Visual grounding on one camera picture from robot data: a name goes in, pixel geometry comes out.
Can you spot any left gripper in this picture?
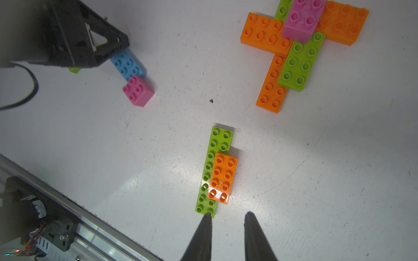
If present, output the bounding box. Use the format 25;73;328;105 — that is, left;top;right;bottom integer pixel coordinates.
1;1;130;68

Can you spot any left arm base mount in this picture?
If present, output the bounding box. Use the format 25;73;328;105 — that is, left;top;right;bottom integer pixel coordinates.
1;177;80;256

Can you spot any pink lego square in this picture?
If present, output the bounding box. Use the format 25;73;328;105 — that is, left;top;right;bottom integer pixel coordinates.
123;76;155;107

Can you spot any pink lego cube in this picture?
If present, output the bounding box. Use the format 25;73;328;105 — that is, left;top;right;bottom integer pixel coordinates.
282;0;326;44

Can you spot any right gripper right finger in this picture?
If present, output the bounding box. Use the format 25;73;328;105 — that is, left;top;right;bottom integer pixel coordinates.
244;212;278;261

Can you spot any aluminium front rail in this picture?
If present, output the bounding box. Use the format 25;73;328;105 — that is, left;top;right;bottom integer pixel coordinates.
1;155;160;261

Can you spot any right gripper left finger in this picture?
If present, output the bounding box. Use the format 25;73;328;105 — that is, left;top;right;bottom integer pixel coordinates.
180;213;212;261

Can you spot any blue lego plate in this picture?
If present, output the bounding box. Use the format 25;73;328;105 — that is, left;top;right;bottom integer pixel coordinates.
110;49;147;82

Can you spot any green lego plate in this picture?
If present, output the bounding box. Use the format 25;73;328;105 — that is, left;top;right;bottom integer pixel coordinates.
204;126;234;173
68;67;81;74

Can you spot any orange lego brick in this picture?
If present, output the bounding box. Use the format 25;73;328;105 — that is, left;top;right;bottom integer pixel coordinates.
207;153;238;204
316;1;369;46
256;55;288;114
240;13;293;58

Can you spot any green lego brick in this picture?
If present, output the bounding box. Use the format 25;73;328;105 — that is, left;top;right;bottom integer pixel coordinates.
274;0;293;22
278;31;325;92
195;171;218;218

